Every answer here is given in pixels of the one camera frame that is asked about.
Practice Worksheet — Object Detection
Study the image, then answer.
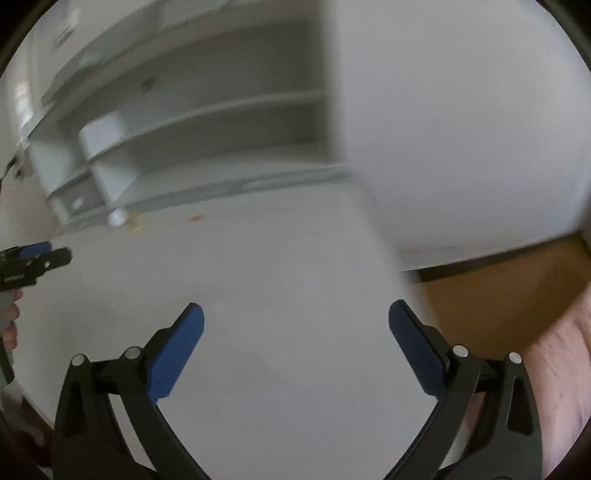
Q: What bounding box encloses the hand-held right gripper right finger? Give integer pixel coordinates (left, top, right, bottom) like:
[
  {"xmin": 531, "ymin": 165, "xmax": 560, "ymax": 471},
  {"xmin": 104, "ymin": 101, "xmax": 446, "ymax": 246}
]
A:
[{"xmin": 388, "ymin": 299, "xmax": 544, "ymax": 480}]

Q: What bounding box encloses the person's left hand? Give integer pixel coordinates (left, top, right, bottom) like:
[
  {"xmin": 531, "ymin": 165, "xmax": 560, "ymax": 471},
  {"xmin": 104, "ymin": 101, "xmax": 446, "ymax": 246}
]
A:
[{"xmin": 0, "ymin": 302, "xmax": 22, "ymax": 352}]

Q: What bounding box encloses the white shelf unit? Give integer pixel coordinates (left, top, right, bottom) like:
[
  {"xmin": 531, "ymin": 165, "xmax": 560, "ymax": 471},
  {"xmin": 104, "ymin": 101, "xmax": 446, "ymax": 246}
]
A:
[{"xmin": 18, "ymin": 0, "xmax": 352, "ymax": 232}]

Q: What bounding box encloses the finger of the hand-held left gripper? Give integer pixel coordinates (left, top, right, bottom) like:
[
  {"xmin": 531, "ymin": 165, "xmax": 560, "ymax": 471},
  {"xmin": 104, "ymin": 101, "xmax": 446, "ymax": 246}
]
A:
[
  {"xmin": 0, "ymin": 241, "xmax": 52, "ymax": 262},
  {"xmin": 28, "ymin": 247, "xmax": 73, "ymax": 278}
]

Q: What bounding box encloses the grey drawer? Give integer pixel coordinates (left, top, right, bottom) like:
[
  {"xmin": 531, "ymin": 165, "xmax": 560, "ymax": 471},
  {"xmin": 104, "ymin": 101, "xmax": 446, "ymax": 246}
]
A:
[{"xmin": 48, "ymin": 175, "xmax": 108, "ymax": 228}]

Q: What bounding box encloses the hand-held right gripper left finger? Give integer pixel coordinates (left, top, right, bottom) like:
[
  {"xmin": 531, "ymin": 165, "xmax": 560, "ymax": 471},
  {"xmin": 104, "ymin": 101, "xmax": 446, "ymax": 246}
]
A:
[{"xmin": 51, "ymin": 302, "xmax": 206, "ymax": 480}]

